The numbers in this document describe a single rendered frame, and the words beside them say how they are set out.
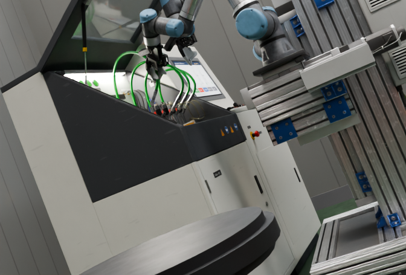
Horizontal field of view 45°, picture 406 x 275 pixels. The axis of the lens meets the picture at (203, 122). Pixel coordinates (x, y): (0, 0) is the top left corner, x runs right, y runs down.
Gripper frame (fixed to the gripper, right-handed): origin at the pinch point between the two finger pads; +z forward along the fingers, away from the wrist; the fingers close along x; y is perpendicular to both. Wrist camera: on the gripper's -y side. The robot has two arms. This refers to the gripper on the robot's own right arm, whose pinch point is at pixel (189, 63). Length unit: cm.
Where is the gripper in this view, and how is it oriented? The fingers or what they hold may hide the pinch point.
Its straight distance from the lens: 245.1
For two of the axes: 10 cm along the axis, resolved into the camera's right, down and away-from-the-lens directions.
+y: 8.3, -3.7, -4.1
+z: 3.8, 9.2, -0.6
